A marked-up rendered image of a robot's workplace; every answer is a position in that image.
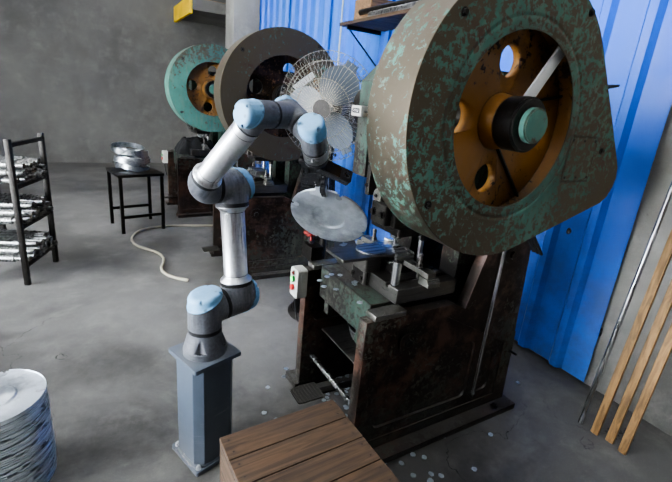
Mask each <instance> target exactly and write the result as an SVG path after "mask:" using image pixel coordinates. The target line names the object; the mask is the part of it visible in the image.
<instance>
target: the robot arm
mask: <svg viewBox="0 0 672 482"><path fill-rule="evenodd" d="M233 117H234V121H233V123H232V124H231V125H230V127H229V128H228V129H227V131H226V132H225V133H224V134H223V136H222V137H221V138H220V140H219V141H218V142H217V144H216V145H215V146H214V147H213V149H212V150H211V151H210V153H209V154H208V155H207V157H206V158H205V159H204V160H203V162H202V163H198V164H197V165H195V167H194V168H193V169H192V171H191V172H190V174H189V176H188V189H189V191H190V193H191V195H192V196H193V197H194V198H195V199H196V200H198V201H199V202H201V203H205V204H215V207H216V208H217V209H218V210H219V211H220V219H221V235H222V251H223V267H224V276H223V277H222V278H221V279H220V287H218V286H215V285H209V286H207V285H205V286H201V287H198V288H196V289H194V290H193V291H192V292H191V293H190V294H189V296H188V298H187V324H188V333H187V336H186V339H185V342H184V344H183V355H184V357H185V358H186V359H188V360H190V361H193V362H210V361H214V360H216V359H218V358H220V357H222V356H223V355H224V354H225V352H226V350H227V342H226V339H225V337H224V334H223V331H222V321H223V320H225V319H228V318H231V317H233V316H236V315H238V314H241V313H245V312H247V311H249V310H250V309H252V308H254V307H255V306H256V305H257V303H258V301H259V296H260V293H259V287H257V283H256V282H255V281H254V280H253V279H252V276H251V275H249V274H248V267H247V247H246V226H245V209H246V208H247V207H248V206H249V199H251V198H252V197H253V194H254V193H255V183H254V180H253V178H252V176H251V175H250V174H249V172H248V171H247V170H245V169H244V168H235V167H232V166H233V165H234V164H235V163H236V161H237V160H238V159H239V158H240V157H241V156H242V154H243V153H244V152H245V151H246V150H247V149H248V147H249V146H250V145H251V144H252V143H253V142H254V140H255V139H256V138H257V137H258V136H259V135H260V133H261V132H262V131H263V130H264V129H288V130H289V131H290V132H291V133H292V134H293V135H294V136H295V137H296V138H297V139H298V140H299V141H300V143H301V147H302V152H301V153H300V158H299V164H301V167H302V168H301V174H300V182H301V186H303V187H309V188H313V187H314V186H315V189H314V190H310V191H309V193H310V194H312V195H316V196H320V197H322V198H323V199H325V198H326V197H327V196H328V194H327V189H328V190H329V178H330V179H333V180H335V181H337V182H339V183H341V184H343V185H345V186H346V185H348V184H349V183H350V182H351V179H352V174H353V173H352V171H350V170H348V169H346V168H344V167H342V166H340V165H338V164H336V163H334V162H332V161H330V160H328V146H327V129H326V125H325V121H324V119H323V117H322V116H321V115H319V114H315V113H308V112H307V111H306V110H305V109H304V108H303V107H302V106H301V105H300V104H299V103H298V102H297V101H296V100H295V99H293V98H292V97H290V96H288V95H282V96H281V97H278V98H277V99H276V100H275V101H270V100H258V99H253V98H251V99H241V100H239V101H238V102H237V103H236V104H235V110H233ZM302 182H303V184H302Z"/></svg>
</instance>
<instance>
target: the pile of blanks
mask: <svg viewBox="0 0 672 482"><path fill-rule="evenodd" d="M43 390H45V393H44V395H43V396H42V397H41V399H40V400H39V401H38V402H37V403H36V404H35V405H34V406H33V407H31V408H30V409H29V410H27V411H26V412H24V413H23V414H21V415H19V416H17V417H15V418H13V419H11V420H9V421H7V422H5V423H2V424H0V482H48V481H49V480H50V479H51V477H52V476H53V474H54V472H55V470H56V467H57V463H56V462H57V455H56V444H55V434H54V430H53V423H52V418H51V410H50V401H49V394H48V390H47V387H46V389H43Z"/></svg>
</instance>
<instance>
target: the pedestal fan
mask: <svg viewBox="0 0 672 482"><path fill-rule="evenodd" d="M319 51H323V53H325V52H324V51H329V52H330V51H334V50H319ZM319 51H315V52H318V53H319ZM315 52H312V53H313V61H312V62H311V63H313V64H315V63H318V62H322V61H326V64H327V61H330V62H335V63H338V61H337V60H336V61H334V60H331V58H330V60H323V58H322V59H321V60H319V61H314V55H315V54H314V53H315ZM329 52H328V54H329ZM334 52H339V51H334ZM312 53H309V54H312ZM340 53H342V52H339V54H340ZM309 54H307V55H308V58H309ZM319 54H320V53H319ZM342 54H345V53H342ZM307 55H305V56H307ZM345 55H347V54H345ZM345 55H344V56H345ZM305 56H304V57H302V58H305ZM347 56H349V55H347ZM349 57H351V56H349ZM302 58H301V59H302ZM351 58H352V57H351ZM301 59H299V60H298V61H300V60H301ZM352 59H354V58H352ZM298 61H297V62H298ZM355 61H356V60H355V59H354V62H355ZM297 62H296V63H297ZM314 62H315V63H314ZM356 62H358V61H356ZM296 63H295V64H296ZM307 63H308V62H307ZM311 63H310V62H309V63H308V64H307V65H309V66H311V65H313V64H311ZM340 63H342V62H340V59H339V63H338V64H340ZM358 63H359V62H358ZM295 64H294V65H295ZM310 64H311V65H310ZM342 64H343V65H342ZM342 64H340V65H336V66H335V65H334V66H333V67H331V68H330V67H329V68H328V67H327V70H326V71H324V73H323V74H322V67H321V69H320V71H321V74H322V76H321V78H317V77H316V78H315V79H314V78H312V80H311V81H313V80H315V83H316V82H317V81H316V79H317V80H318V79H319V80H320V84H319V80H318V84H316V88H317V85H318V86H320V87H319V88H320V92H318V90H319V89H318V88H317V89H318V90H316V89H315V86H314V87H313V85H315V83H314V82H312V83H313V84H310V83H311V81H309V82H310V83H309V82H308V81H307V79H305V78H306V77H305V78H304V77H303V76H302V77H303V78H304V79H305V80H306V81H307V83H306V84H305V82H303V83H304V84H305V85H307V84H308V83H309V84H310V85H311V87H310V86H305V85H304V86H303V85H302V87H300V86H299V85H300V84H299V85H298V86H299V87H300V88H298V89H296V90H295V91H294V92H293V93H291V92H290V97H292V98H293V99H295V100H296V101H297V102H298V103H299V104H300V105H301V106H302V107H303V108H304V109H305V110H306V111H307V112H308V113H315V114H319V115H321V116H322V117H323V119H325V120H324V121H325V125H326V129H327V141H328V145H327V146H328V160H330V161H336V160H335V159H334V160H332V159H333V158H334V157H333V153H335V152H339V151H341V152H342V154H341V155H342V156H343V155H345V154H347V153H348V155H349V152H351V153H352V152H353V151H352V148H351V147H350V146H352V145H353V144H354V143H355V141H353V132H354V131H355V130H354V129H353V128H352V127H353V126H351V125H352V124H353V122H354V120H355V119H354V120H352V121H353V122H352V123H351V122H350V121H349V119H352V118H353V117H352V118H350V117H351V116H350V113H349V114H346V115H348V116H349V118H348V117H347V116H346V117H347V118H348V120H347V119H346V118H345V116H343V115H344V114H345V113H346V112H347V113H348V112H350V111H348V109H352V108H348V107H352V106H350V103H351V102H352V101H354V98H355V96H356V94H357V92H358V91H359V90H360V86H359V85H360V84H359V82H360V80H359V79H360V78H361V77H360V76H359V74H360V73H361V72H362V71H361V70H360V71H361V72H360V71H359V72H360V73H359V72H358V73H359V74H358V73H357V72H356V71H357V70H358V68H359V67H358V66H356V65H355V64H353V63H352V62H350V59H348V60H347V61H346V63H345V64H344V63H342ZM294 65H293V66H294ZM296 65H297V64H296ZM307 65H305V66H307ZM359 65H361V64H360V63H359ZM293 66H292V67H293ZM297 66H298V65H297ZM297 66H296V67H297ZM305 66H304V67H305ZM309 66H308V67H309ZM361 66H362V65H361ZM292 67H291V69H294V68H292ZM298 67H299V66H298ZM304 67H302V66H301V68H300V67H299V68H300V70H302V72H303V71H304V70H305V69H306V70H307V68H308V67H305V69H304V70H303V69H302V68H304ZM362 67H363V66H362ZM291 69H290V70H291ZM363 69H364V70H365V68H364V67H363ZM290 70H289V71H290ZM294 70H295V69H294ZM294 70H293V71H294ZM300 70H299V71H300ZM295 71H296V70H295ZM299 71H298V72H299ZM365 71H366V70H365ZM296 72H297V71H296ZM298 72H297V73H298ZM302 72H301V73H302ZM366 72H367V71H366ZM297 73H296V74H297ZM301 73H299V75H300V74H301ZM303 73H304V72H303ZM356 73H357V74H356ZM296 74H295V75H296ZM366 74H368V72H367V73H366ZM295 75H294V76H295ZM299 75H298V76H299ZM357 75H358V76H359V77H360V78H359V79H358V76H357ZM294 76H293V77H292V76H291V77H292V79H293V78H294ZM298 76H297V77H296V76H295V77H296V80H297V78H298ZM300 76H301V75H300ZM302 77H301V78H302ZM292 79H291V81H292ZM296 80H294V83H295V82H296ZM361 80H362V78H361ZM291 81H290V83H291ZM290 83H288V84H289V85H291V84H290ZM294 83H293V85H294ZM296 83H297V82H296ZM360 83H361V82H360ZM297 84H298V83H297ZM309 84H308V85H309ZM289 85H288V88H289ZM293 85H292V88H293ZM288 88H287V91H288ZM292 88H291V89H290V90H291V91H293V89H292ZM287 91H286V95H287V94H288V93H287ZM288 92H289V91H288ZM320 93H321V95H322V97H323V99H322V97H321V95H320ZM349 122H350V123H351V125H350V123H349ZM352 129H353V130H354V131H353V130H352ZM352 141H353V143H352V144H351V142H352ZM354 145H355V144H354ZM352 147H353V146H352ZM333 148H336V149H338V150H335V149H334V150H335V152H333ZM353 148H354V147H353ZM354 149H355V148H354ZM341 152H340V153H341ZM352 155H354V154H353V153H352ZM352 155H350V156H352ZM350 156H348V157H350ZM348 157H346V158H348ZM319 244H320V245H321V246H323V256H322V259H325V250H326V239H323V238H320V242H319ZM287 310H288V314H289V315H290V316H291V317H292V318H293V319H294V320H296V321H297V319H296V316H295V307H294V301H293V302H292V303H291V304H290V305H289V306H288V309H287ZM299 310H300V298H298V299H296V312H297V317H298V320H299ZM297 322H299V321H297Z"/></svg>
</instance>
